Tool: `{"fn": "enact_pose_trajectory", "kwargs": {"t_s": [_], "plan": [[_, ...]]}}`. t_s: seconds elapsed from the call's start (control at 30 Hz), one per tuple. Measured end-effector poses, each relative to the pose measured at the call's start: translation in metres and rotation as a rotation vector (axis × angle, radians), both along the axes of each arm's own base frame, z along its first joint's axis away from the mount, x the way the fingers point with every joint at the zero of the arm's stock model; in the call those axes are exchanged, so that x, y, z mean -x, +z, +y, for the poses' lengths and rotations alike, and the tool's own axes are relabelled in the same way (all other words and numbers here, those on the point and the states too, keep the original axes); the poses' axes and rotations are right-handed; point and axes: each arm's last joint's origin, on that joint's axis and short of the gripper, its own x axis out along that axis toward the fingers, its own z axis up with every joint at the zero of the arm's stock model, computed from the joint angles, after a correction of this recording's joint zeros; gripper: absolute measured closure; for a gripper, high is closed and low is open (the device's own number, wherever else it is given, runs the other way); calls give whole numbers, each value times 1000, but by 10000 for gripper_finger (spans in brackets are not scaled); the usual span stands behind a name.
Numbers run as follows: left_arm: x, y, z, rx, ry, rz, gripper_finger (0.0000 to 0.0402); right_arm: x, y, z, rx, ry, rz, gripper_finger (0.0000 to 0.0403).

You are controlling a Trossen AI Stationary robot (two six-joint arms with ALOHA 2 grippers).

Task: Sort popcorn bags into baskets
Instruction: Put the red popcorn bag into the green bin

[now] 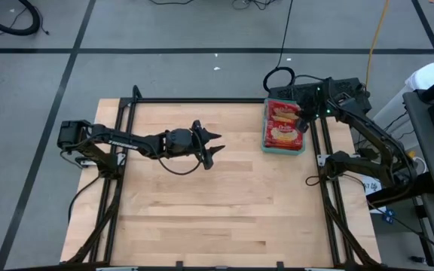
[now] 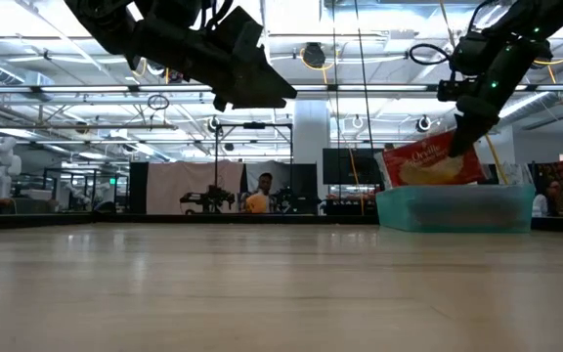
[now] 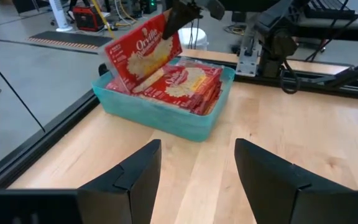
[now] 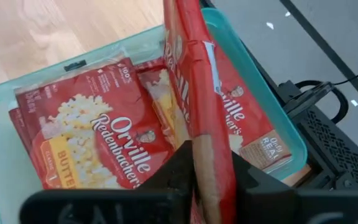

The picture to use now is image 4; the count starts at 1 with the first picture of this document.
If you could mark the glossy black clamp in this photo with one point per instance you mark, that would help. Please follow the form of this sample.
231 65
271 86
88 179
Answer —
306 98

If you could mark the black perforated equipment box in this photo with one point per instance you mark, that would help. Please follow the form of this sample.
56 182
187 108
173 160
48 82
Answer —
346 149

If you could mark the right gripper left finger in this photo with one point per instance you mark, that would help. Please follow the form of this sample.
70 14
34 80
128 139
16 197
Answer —
166 193

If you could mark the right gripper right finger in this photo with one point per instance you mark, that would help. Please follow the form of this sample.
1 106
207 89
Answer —
259 202

